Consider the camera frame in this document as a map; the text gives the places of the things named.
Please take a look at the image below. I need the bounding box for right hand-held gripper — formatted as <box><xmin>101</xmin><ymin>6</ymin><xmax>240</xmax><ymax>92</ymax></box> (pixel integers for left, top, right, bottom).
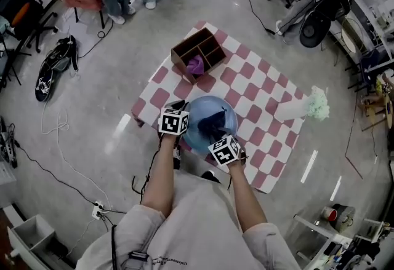
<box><xmin>207</xmin><ymin>135</ymin><xmax>249</xmax><ymax>167</ymax></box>

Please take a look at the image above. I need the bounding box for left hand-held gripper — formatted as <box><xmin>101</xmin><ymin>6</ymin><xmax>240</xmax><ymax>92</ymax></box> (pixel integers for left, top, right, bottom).
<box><xmin>158</xmin><ymin>101</ymin><xmax>192</xmax><ymax>137</ymax></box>

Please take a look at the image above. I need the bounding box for dark grey cloth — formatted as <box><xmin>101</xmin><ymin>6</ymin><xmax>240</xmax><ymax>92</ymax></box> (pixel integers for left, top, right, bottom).
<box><xmin>196</xmin><ymin>107</ymin><xmax>235</xmax><ymax>143</ymax></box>

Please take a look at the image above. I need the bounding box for blue round bowl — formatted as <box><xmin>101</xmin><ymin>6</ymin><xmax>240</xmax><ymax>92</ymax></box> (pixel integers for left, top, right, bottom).
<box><xmin>181</xmin><ymin>95</ymin><xmax>238</xmax><ymax>154</ymax></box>

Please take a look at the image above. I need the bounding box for person's right forearm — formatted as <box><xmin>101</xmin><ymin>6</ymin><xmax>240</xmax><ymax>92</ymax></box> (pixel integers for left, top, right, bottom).
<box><xmin>227</xmin><ymin>161</ymin><xmax>268</xmax><ymax>232</ymax></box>

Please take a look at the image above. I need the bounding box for person's left forearm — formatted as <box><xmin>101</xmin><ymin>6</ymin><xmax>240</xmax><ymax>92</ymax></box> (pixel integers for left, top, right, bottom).
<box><xmin>140</xmin><ymin>133</ymin><xmax>182</xmax><ymax>219</ymax></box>

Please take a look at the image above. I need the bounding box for purple cloth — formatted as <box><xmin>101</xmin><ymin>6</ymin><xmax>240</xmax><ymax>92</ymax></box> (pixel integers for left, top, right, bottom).
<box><xmin>185</xmin><ymin>55</ymin><xmax>206</xmax><ymax>76</ymax></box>

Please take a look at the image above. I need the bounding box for person's right shoe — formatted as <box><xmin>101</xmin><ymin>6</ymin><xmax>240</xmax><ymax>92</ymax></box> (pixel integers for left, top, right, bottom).
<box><xmin>200</xmin><ymin>170</ymin><xmax>222</xmax><ymax>184</ymax></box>

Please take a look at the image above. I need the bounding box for wooden compartment box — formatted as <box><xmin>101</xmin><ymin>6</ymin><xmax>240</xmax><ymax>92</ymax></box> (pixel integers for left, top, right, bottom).
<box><xmin>171</xmin><ymin>27</ymin><xmax>228</xmax><ymax>85</ymax></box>

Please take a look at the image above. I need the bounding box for pink checkered tablecloth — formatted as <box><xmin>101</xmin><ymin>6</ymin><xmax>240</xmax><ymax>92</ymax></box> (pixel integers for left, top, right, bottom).
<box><xmin>131</xmin><ymin>20</ymin><xmax>308</xmax><ymax>194</ymax></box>

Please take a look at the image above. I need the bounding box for white vase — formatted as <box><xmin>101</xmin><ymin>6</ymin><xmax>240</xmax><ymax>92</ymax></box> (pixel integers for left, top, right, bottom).
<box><xmin>273</xmin><ymin>98</ymin><xmax>310</xmax><ymax>122</ymax></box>

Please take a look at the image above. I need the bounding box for person's light grey shirt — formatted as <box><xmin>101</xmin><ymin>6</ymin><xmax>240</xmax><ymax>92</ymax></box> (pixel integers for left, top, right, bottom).
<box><xmin>75</xmin><ymin>170</ymin><xmax>301</xmax><ymax>270</ymax></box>

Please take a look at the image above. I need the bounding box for white power strip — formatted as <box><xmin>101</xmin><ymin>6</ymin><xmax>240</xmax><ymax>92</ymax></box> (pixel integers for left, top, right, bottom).
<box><xmin>91</xmin><ymin>200</ymin><xmax>105</xmax><ymax>220</ymax></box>

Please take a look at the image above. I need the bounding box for red and white cup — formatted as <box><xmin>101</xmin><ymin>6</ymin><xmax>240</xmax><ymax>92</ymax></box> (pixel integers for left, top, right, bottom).
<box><xmin>321</xmin><ymin>206</ymin><xmax>339</xmax><ymax>222</ymax></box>

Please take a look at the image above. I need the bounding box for white metal rack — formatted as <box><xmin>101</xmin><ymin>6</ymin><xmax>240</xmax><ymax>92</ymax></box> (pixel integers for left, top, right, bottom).
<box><xmin>292</xmin><ymin>215</ymin><xmax>394</xmax><ymax>270</ymax></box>

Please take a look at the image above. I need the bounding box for grey bag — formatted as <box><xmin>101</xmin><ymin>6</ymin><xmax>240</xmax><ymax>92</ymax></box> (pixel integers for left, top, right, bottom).
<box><xmin>331</xmin><ymin>203</ymin><xmax>356</xmax><ymax>232</ymax></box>

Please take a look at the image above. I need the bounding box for wooden stool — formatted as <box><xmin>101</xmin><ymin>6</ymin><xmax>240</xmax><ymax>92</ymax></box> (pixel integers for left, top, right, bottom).
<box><xmin>361</xmin><ymin>90</ymin><xmax>394</xmax><ymax>133</ymax></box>

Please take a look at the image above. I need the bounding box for black gear bundle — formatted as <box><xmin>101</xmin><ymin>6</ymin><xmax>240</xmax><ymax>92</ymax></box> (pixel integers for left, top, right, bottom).
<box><xmin>0</xmin><ymin>116</ymin><xmax>21</xmax><ymax>170</ymax></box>

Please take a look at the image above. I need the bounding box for dark blue chair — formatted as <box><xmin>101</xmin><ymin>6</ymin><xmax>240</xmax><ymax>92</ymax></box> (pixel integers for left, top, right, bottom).
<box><xmin>346</xmin><ymin>49</ymin><xmax>385</xmax><ymax>91</ymax></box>

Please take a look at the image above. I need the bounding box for white round stool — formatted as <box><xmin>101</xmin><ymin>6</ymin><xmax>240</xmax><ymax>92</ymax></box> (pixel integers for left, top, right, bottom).
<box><xmin>340</xmin><ymin>16</ymin><xmax>367</xmax><ymax>54</ymax></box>

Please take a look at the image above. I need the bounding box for white open storage box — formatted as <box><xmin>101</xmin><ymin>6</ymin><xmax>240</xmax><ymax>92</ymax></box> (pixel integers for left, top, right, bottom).
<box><xmin>7</xmin><ymin>214</ymin><xmax>67</xmax><ymax>270</ymax></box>

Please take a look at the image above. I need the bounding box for orange seat cushion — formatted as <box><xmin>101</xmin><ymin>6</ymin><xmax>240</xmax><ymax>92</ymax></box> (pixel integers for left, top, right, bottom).
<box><xmin>11</xmin><ymin>2</ymin><xmax>31</xmax><ymax>27</ymax></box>

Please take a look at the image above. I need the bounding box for black cable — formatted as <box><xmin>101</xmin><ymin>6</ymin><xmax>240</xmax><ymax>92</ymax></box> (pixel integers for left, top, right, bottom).
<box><xmin>14</xmin><ymin>142</ymin><xmax>127</xmax><ymax>214</ymax></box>
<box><xmin>231</xmin><ymin>0</ymin><xmax>276</xmax><ymax>34</ymax></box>
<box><xmin>76</xmin><ymin>18</ymin><xmax>115</xmax><ymax>59</ymax></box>

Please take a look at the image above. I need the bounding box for white cable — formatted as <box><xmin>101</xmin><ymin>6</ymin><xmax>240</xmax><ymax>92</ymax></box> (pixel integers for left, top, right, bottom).
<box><xmin>41</xmin><ymin>99</ymin><xmax>111</xmax><ymax>211</ymax></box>

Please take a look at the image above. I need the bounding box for thin red cable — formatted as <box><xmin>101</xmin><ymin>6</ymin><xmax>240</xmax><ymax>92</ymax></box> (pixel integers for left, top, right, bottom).
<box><xmin>344</xmin><ymin>127</ymin><xmax>364</xmax><ymax>179</ymax></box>

